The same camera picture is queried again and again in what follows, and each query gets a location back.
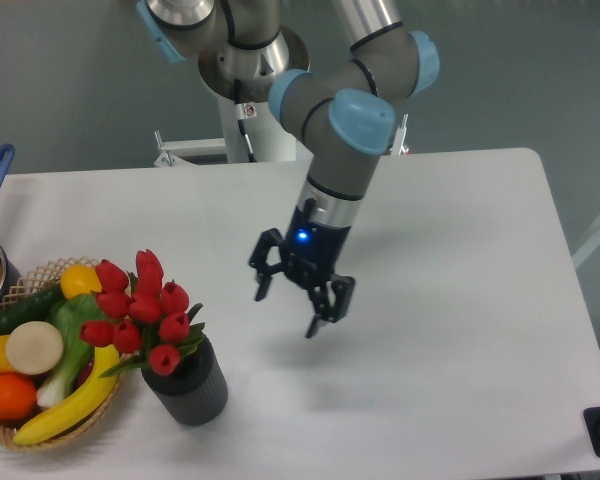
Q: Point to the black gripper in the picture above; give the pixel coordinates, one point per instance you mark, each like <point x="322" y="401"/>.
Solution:
<point x="309" y="254"/>

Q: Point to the dark grey ribbed vase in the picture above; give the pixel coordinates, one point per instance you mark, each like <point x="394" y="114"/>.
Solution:
<point x="196" y="392"/>

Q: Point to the red tulip bouquet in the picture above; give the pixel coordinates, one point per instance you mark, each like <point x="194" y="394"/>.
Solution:
<point x="148" y="320"/>

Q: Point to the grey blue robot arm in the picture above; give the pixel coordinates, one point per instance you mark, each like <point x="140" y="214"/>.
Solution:
<point x="346" y="120"/>

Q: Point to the yellow banana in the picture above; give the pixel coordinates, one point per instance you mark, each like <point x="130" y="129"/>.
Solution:
<point x="76" y="407"/>

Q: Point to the yellow lemon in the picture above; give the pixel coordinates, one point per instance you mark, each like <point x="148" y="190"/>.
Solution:
<point x="79" y="279"/>

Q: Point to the green bok choy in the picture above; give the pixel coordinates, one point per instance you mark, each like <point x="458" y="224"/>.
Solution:
<point x="72" y="330"/>

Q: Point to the woven wicker basket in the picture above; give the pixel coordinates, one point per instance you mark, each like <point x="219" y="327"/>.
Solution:
<point x="39" y="279"/>

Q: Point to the green cucumber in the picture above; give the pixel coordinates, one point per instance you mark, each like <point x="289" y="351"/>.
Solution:
<point x="34" y="307"/>

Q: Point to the beige round bun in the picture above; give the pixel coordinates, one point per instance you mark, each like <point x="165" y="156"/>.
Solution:
<point x="34" y="348"/>

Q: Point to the orange fruit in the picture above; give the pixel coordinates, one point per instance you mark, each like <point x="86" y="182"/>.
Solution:
<point x="18" y="396"/>

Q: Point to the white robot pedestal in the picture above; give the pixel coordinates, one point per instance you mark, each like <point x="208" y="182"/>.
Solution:
<point x="240" y="140"/>

